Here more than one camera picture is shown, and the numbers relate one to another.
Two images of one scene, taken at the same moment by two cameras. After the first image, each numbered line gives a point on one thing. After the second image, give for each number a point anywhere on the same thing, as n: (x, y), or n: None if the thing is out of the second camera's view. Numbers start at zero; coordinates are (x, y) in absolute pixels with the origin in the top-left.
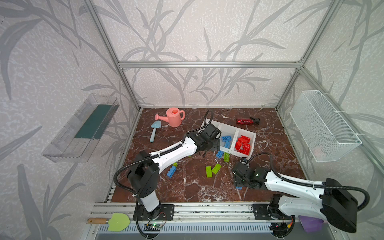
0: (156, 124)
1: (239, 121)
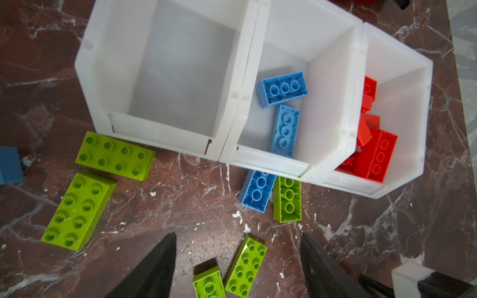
0: None
1: (358, 2)
